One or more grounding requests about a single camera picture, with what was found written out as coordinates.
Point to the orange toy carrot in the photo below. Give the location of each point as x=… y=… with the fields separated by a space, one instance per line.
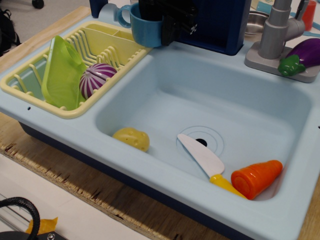
x=252 y=180

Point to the purple toy eggplant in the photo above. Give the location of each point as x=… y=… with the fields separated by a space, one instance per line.
x=303 y=56

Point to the purple striped toy onion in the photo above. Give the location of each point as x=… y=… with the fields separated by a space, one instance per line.
x=94 y=78

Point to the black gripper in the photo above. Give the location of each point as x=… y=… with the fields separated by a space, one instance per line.
x=177 y=16

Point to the black bag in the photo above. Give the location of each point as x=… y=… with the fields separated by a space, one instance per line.
x=8 y=35

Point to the blue plastic cup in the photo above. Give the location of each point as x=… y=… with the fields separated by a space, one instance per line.
x=147 y=33

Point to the silver metal bowl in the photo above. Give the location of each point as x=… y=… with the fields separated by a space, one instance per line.
x=256 y=22

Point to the grey toy faucet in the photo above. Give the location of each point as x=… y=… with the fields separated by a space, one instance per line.
x=266 y=55

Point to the yellow dish drying rack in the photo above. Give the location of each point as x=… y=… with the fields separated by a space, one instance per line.
x=96 y=42

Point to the yellow toy potato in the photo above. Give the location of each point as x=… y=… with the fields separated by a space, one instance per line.
x=133 y=137

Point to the yellow tape piece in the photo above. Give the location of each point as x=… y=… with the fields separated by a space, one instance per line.
x=46 y=226

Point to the white toy knife yellow handle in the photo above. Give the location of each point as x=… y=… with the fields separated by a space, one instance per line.
x=209 y=162

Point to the green plastic plate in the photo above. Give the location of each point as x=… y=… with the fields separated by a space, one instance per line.
x=61 y=79

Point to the black chair caster wheel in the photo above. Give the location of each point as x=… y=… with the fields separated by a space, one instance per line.
x=37 y=4

